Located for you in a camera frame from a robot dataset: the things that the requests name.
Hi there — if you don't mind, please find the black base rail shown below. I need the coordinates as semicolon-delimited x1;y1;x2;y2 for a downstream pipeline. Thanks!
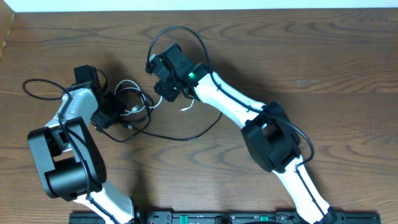
68;210;382;224

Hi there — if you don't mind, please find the camera black cable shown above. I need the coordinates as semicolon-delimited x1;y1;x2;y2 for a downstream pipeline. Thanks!
146;25;315;224
22;68;125;224

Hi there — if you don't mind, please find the right camera black cable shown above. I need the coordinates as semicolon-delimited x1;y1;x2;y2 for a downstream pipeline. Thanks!
146;25;315;224

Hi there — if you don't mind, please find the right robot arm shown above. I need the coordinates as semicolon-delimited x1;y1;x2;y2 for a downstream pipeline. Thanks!
147;44;338;223

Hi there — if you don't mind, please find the left camera black cable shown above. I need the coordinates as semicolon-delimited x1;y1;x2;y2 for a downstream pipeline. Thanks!
22;68;125;224

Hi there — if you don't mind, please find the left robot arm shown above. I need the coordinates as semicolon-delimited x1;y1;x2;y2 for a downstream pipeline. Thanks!
27;65;136;223

